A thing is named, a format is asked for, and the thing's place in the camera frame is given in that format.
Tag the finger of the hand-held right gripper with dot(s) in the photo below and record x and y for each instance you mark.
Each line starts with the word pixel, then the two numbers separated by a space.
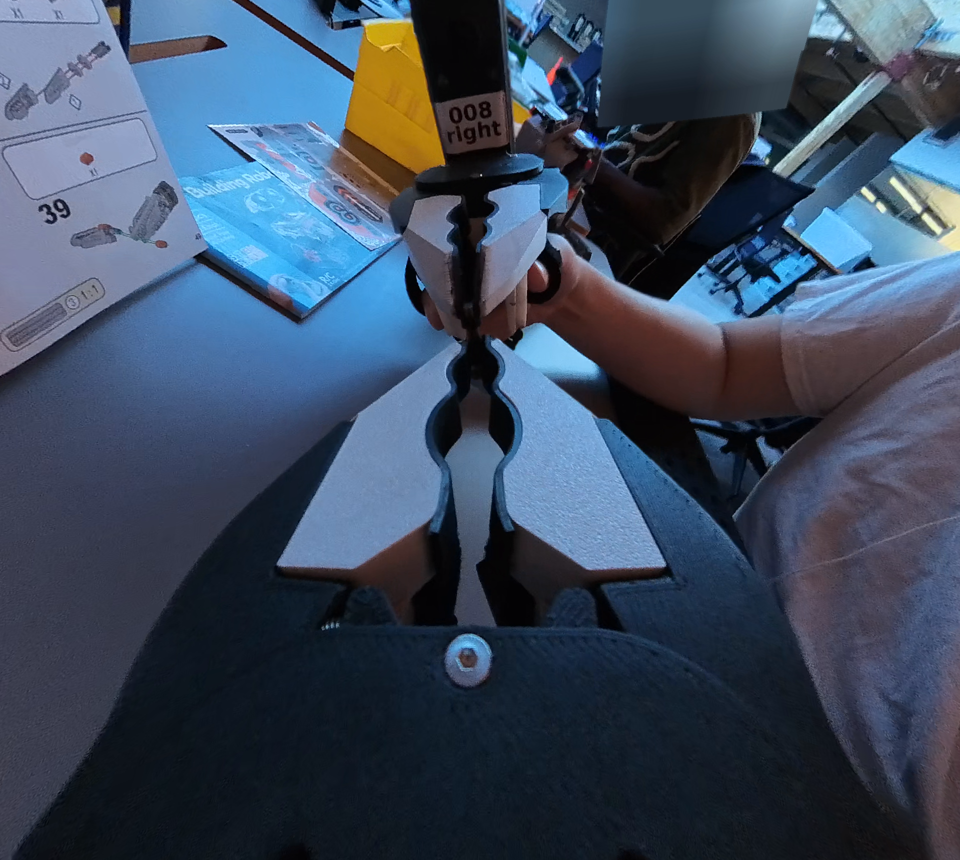
pixel 511 248
pixel 429 252

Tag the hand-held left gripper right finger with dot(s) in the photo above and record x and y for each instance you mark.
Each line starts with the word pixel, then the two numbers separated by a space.
pixel 581 500

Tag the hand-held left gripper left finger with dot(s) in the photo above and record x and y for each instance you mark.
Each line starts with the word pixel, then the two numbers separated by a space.
pixel 367 500

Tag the dark grey toy axle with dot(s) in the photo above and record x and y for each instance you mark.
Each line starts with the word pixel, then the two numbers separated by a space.
pixel 471 342

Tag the person's right forearm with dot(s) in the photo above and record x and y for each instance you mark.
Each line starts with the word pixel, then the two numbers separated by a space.
pixel 675 357

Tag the grey desk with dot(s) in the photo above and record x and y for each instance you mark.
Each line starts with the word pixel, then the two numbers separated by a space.
pixel 150 462

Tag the person's right hand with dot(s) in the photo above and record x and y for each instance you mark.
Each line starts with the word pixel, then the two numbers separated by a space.
pixel 574 275

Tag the yellow plastic bin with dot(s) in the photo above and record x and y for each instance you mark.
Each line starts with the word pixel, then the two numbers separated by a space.
pixel 390 94

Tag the orange car booklet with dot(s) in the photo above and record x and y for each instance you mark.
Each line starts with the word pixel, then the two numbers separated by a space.
pixel 315 177

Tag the blue toy car booklet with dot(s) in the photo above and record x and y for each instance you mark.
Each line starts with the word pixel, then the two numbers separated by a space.
pixel 262 252

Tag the open white instruction booklet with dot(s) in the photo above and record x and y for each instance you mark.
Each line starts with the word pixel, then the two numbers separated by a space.
pixel 67 147

